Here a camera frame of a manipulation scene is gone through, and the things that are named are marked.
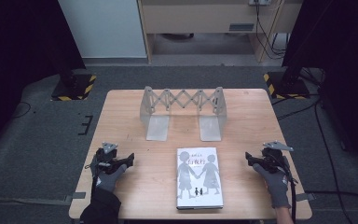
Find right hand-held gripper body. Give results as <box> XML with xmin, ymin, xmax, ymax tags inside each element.
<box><xmin>260</xmin><ymin>140</ymin><xmax>295</xmax><ymax>175</ymax></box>

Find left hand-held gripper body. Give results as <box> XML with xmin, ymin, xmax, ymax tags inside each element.
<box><xmin>94</xmin><ymin>141</ymin><xmax>119</xmax><ymax>175</ymax></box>

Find white hardcover book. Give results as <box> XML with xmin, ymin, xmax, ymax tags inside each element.
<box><xmin>175</xmin><ymin>147</ymin><xmax>225</xmax><ymax>211</ymax></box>

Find grey expandable metal book rack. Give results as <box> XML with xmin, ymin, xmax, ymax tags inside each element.
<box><xmin>139</xmin><ymin>85</ymin><xmax>228</xmax><ymax>143</ymax></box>

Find person's left hand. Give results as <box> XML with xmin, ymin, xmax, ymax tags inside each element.
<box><xmin>89</xmin><ymin>154</ymin><xmax>129</xmax><ymax>193</ymax></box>

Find person's right hand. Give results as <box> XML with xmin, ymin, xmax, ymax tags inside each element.
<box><xmin>252</xmin><ymin>162</ymin><xmax>293</xmax><ymax>210</ymax></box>

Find grey tape strip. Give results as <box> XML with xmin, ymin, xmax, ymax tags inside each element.
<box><xmin>295</xmin><ymin>192</ymin><xmax>317</xmax><ymax>203</ymax></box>
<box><xmin>64</xmin><ymin>191</ymin><xmax>87</xmax><ymax>203</ymax></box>

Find black stand base striped edge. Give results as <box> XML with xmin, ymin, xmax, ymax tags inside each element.
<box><xmin>263</xmin><ymin>70</ymin><xmax>311</xmax><ymax>101</ymax></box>
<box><xmin>50</xmin><ymin>72</ymin><xmax>98</xmax><ymax>103</ymax></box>

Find black curtain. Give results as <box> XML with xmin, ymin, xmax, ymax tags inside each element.
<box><xmin>0</xmin><ymin>0</ymin><xmax>87</xmax><ymax>157</ymax></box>
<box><xmin>282</xmin><ymin>0</ymin><xmax>358</xmax><ymax>178</ymax></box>

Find white panel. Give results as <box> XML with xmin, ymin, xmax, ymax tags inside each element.
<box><xmin>58</xmin><ymin>0</ymin><xmax>147</xmax><ymax>59</ymax></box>

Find light wooden cabinet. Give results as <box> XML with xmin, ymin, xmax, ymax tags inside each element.
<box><xmin>137</xmin><ymin>0</ymin><xmax>304</xmax><ymax>64</ymax></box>

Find white power strip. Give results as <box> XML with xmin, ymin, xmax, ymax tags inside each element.
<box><xmin>248</xmin><ymin>0</ymin><xmax>273</xmax><ymax>7</ymax></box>

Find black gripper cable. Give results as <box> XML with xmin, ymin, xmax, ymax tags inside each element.
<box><xmin>279</xmin><ymin>154</ymin><xmax>298</xmax><ymax>224</ymax></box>

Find thin black floor cable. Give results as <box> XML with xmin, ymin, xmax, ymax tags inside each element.
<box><xmin>11</xmin><ymin>100</ymin><xmax>33</xmax><ymax>119</ymax></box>

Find black hanging cables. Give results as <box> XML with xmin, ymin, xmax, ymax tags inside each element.
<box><xmin>254</xmin><ymin>0</ymin><xmax>289</xmax><ymax>61</ymax></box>

